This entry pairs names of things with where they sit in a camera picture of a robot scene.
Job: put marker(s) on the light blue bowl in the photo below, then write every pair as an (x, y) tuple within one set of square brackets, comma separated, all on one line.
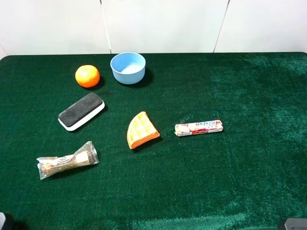
[(128, 67)]

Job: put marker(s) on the orange waffle wedge toy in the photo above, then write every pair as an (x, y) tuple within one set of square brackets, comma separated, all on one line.
[(141, 130)]

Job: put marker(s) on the clear wrapped snack pack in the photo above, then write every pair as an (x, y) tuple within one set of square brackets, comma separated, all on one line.
[(85, 155)]

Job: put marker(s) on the black and white eraser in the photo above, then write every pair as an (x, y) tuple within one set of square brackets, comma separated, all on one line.
[(81, 112)]

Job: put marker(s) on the grey robot base right corner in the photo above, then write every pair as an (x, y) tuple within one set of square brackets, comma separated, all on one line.
[(293, 224)]

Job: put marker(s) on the Hi-Chew candy pack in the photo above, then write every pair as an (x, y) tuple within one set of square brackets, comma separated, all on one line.
[(204, 127)]

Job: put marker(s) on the orange mandarin fruit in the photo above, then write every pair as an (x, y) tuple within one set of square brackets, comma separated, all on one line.
[(87, 76)]

